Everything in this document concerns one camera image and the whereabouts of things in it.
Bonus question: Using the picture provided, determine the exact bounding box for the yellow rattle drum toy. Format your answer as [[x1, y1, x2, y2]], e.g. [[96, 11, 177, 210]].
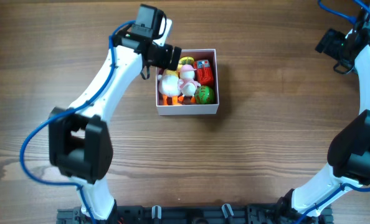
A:
[[177, 56, 194, 72]]

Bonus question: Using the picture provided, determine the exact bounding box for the white plush duck yellow hat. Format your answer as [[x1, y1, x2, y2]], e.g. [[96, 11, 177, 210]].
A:
[[158, 70, 181, 106]]

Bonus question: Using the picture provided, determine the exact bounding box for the white duck with pink hat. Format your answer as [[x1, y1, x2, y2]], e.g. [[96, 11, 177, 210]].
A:
[[178, 64, 201, 104]]

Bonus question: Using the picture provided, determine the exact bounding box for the red toy fire truck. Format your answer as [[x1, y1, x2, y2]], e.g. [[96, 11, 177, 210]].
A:
[[194, 60, 214, 88]]

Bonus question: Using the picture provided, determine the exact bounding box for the green ball with red numbers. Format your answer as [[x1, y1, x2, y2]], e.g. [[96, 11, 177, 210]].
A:
[[194, 85, 215, 105]]

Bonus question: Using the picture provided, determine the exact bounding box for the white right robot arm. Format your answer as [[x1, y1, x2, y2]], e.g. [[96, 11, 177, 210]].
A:
[[272, 0, 370, 223]]

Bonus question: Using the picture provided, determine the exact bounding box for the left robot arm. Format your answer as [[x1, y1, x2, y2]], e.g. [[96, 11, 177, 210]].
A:
[[48, 4, 181, 223]]

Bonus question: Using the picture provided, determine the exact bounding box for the white wrist camera, left arm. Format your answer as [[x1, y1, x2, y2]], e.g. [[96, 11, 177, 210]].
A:
[[154, 19, 173, 47]]

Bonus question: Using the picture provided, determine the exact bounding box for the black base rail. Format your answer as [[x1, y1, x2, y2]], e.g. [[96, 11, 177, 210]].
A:
[[56, 202, 334, 224]]

